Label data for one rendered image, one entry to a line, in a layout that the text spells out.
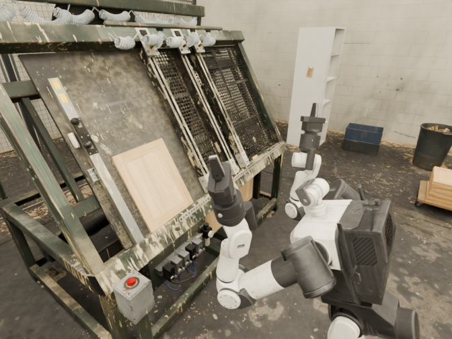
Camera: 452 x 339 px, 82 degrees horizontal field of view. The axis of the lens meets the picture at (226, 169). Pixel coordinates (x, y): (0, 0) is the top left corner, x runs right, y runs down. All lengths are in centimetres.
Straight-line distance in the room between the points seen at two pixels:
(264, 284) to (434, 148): 454
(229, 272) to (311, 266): 26
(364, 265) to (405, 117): 540
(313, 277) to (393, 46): 556
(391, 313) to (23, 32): 189
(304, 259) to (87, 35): 155
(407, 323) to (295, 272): 46
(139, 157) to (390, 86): 527
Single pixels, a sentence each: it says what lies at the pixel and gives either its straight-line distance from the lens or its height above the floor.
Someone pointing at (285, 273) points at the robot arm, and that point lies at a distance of 83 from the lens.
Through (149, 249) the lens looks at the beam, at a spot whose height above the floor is 85.
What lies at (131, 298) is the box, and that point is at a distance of 128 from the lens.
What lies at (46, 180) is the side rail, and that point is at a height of 133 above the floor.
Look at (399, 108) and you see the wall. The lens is 619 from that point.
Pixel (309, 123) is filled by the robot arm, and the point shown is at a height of 157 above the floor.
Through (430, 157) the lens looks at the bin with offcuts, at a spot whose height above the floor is 21.
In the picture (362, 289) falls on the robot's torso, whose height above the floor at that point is 119.
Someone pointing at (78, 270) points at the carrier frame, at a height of 79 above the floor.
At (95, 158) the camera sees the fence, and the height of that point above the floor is 134.
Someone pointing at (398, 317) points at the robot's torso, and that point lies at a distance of 115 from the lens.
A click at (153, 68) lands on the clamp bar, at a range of 192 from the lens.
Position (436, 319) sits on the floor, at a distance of 277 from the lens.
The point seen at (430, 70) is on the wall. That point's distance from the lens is 608.
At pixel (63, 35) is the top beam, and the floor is 191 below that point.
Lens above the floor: 190
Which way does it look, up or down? 27 degrees down
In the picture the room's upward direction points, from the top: straight up
